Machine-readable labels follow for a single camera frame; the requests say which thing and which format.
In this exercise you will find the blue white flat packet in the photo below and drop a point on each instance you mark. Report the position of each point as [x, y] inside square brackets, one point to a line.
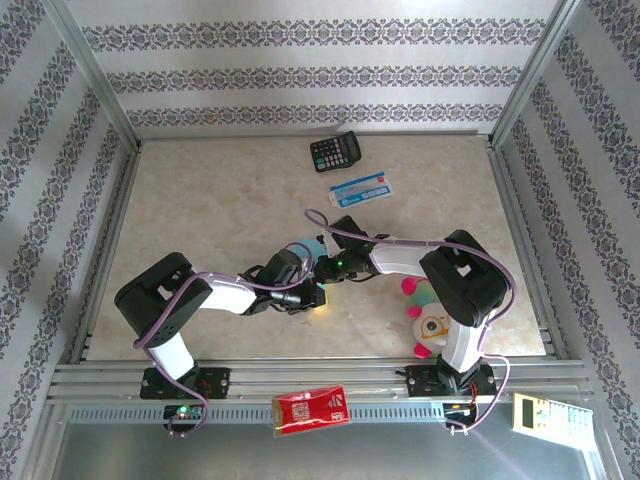
[362, 190]

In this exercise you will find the aluminium side rail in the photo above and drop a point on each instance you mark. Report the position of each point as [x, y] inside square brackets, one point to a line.
[121, 200]
[514, 200]

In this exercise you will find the beige remote control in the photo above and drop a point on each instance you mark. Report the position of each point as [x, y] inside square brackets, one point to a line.
[530, 415]

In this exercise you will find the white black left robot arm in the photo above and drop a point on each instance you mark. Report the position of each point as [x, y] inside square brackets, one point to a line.
[230, 296]

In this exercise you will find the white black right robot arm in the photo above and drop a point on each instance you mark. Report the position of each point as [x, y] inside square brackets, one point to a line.
[460, 285]

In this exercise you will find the aluminium back rail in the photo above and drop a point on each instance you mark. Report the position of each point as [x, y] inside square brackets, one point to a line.
[225, 136]

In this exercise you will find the light blue cloth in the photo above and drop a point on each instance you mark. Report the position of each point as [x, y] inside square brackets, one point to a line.
[310, 247]

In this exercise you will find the grey metal sheet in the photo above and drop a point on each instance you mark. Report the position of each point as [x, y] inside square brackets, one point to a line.
[200, 455]

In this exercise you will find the aluminium mounting rail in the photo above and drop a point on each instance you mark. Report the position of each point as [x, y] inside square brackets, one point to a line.
[300, 372]

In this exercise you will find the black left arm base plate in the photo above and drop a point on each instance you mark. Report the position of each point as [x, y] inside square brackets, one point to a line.
[215, 382]

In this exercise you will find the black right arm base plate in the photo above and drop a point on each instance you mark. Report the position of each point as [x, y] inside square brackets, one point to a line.
[419, 384]

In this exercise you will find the aluminium frame post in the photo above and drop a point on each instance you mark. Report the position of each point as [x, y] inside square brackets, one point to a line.
[96, 75]
[536, 75]

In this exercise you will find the black desk calculator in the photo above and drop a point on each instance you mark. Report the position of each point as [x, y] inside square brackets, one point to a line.
[332, 152]

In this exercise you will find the white pink plush toy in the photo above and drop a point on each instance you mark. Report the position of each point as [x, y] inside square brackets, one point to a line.
[430, 327]

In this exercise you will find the red printed packet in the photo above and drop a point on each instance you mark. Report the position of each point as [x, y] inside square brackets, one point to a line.
[310, 410]

